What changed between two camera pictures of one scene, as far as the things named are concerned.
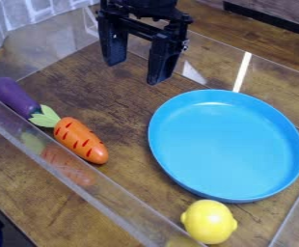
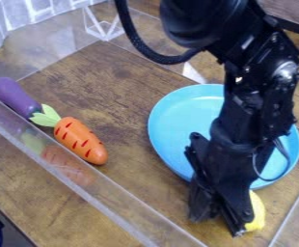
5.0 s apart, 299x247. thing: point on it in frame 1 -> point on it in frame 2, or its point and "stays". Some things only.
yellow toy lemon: (208, 221) -> (257, 221)
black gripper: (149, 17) -> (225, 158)
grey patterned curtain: (8, 14) stays
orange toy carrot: (73, 134) stays
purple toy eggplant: (13, 95) stays
